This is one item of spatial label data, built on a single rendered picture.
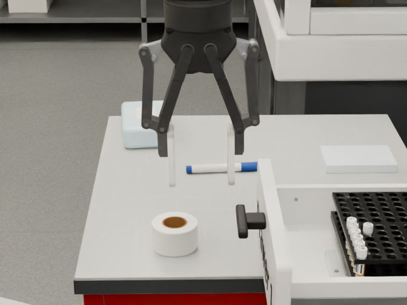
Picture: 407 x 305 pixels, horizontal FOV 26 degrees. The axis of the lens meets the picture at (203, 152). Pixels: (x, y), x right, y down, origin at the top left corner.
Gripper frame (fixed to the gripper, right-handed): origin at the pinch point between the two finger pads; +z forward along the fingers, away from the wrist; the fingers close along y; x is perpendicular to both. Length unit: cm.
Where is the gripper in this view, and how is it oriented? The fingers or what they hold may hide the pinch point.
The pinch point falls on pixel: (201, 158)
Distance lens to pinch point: 104.8
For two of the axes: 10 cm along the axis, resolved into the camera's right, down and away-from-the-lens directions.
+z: 0.2, 9.0, 4.3
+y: 10.0, -0.3, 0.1
